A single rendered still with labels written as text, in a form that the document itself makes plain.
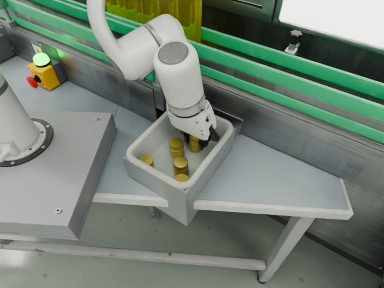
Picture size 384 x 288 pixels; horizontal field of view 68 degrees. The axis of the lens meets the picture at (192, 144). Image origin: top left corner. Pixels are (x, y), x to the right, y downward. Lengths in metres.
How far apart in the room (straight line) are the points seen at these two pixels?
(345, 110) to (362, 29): 0.19
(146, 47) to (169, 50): 0.05
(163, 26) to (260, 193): 0.42
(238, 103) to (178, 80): 0.29
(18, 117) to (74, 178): 0.18
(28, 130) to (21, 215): 0.20
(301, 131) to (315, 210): 0.18
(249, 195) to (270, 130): 0.17
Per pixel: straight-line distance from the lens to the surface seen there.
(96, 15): 0.50
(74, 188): 0.65
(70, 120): 0.80
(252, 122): 0.74
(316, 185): 0.75
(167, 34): 0.51
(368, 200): 1.15
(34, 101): 1.01
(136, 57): 0.51
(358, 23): 0.76
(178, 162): 0.64
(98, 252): 1.25
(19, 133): 0.74
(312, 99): 0.67
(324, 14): 0.77
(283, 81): 0.67
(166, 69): 0.46
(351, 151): 0.71
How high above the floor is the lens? 1.33
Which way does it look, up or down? 49 degrees down
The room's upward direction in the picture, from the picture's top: straight up
